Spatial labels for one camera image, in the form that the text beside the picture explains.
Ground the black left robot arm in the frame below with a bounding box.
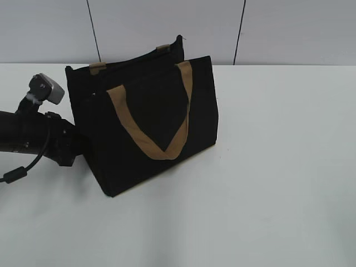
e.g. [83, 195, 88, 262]
[1, 111, 91, 167]

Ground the black bag with tan handles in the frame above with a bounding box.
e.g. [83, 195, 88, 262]
[65, 36, 219, 197]

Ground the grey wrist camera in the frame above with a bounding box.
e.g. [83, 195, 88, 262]
[16, 73, 65, 116]

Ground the black camera cable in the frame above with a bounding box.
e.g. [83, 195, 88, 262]
[0, 122, 52, 184]

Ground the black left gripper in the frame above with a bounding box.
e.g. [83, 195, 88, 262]
[44, 112, 90, 167]

